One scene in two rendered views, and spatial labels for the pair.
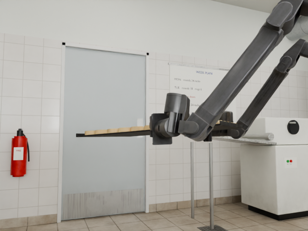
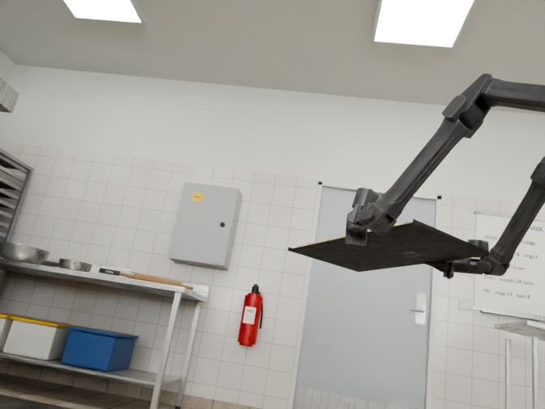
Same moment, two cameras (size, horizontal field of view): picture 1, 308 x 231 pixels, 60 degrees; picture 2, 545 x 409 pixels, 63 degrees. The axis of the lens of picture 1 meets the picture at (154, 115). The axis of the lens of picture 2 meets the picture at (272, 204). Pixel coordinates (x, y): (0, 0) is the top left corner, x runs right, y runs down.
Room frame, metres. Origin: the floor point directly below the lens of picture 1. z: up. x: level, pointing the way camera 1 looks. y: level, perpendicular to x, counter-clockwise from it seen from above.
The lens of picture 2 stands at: (-0.45, -0.44, 0.62)
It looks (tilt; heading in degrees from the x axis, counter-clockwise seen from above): 17 degrees up; 29
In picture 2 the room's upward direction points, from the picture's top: 9 degrees clockwise
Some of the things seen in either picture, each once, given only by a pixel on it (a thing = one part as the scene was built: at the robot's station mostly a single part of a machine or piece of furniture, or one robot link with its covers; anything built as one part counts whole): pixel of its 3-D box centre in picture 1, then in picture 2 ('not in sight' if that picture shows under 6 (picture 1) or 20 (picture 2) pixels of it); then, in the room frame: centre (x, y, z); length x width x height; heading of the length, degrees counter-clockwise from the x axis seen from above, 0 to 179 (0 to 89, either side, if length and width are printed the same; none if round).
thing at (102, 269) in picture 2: not in sight; (116, 274); (2.12, 2.29, 0.92); 0.32 x 0.30 x 0.09; 29
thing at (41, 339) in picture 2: not in sight; (46, 338); (1.99, 2.70, 0.36); 0.46 x 0.38 x 0.26; 22
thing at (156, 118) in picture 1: (164, 128); (356, 226); (0.84, -0.03, 0.99); 0.07 x 0.07 x 0.10; 17
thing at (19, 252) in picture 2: not in sight; (22, 256); (1.82, 3.06, 0.95); 0.39 x 0.39 x 0.14
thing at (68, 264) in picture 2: not in sight; (74, 268); (2.08, 2.74, 0.93); 0.27 x 0.27 x 0.10
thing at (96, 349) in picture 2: not in sight; (100, 348); (2.16, 2.28, 0.36); 0.46 x 0.38 x 0.26; 23
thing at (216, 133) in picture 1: (211, 130); (457, 264); (1.31, -0.28, 1.00); 0.07 x 0.07 x 0.10; 17
